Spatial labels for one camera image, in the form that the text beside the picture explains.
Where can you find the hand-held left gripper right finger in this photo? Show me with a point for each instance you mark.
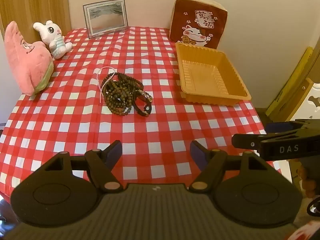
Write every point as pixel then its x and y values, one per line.
pixel 197 153

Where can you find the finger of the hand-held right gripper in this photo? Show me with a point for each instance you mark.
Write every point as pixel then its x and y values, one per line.
pixel 246 142
pixel 278 127

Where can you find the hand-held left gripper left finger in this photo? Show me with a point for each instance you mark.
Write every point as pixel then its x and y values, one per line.
pixel 115 153

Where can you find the orange plastic tray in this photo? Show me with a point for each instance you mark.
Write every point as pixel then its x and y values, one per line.
pixel 207 77

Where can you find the person's right hand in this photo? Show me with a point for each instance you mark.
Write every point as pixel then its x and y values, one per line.
pixel 310 180

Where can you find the yellow flat cardboard box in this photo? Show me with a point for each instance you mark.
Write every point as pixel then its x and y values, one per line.
pixel 287 90

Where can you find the red white checked tablecloth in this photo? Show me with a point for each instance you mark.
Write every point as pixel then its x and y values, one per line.
pixel 75 130

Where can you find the red patterned cloth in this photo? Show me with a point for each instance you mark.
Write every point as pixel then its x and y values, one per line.
pixel 308 231

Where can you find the pink plush pillow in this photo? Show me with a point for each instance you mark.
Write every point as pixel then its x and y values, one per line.
pixel 27 62

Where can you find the white bunny plush toy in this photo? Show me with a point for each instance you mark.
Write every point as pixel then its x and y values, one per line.
pixel 55 38

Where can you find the red lucky cat cushion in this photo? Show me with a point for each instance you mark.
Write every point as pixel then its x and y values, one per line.
pixel 197 22

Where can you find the clear sand art frame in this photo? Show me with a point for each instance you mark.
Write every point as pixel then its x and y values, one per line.
pixel 106 17

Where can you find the wooden wall panel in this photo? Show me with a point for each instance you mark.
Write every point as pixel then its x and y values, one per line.
pixel 30 2

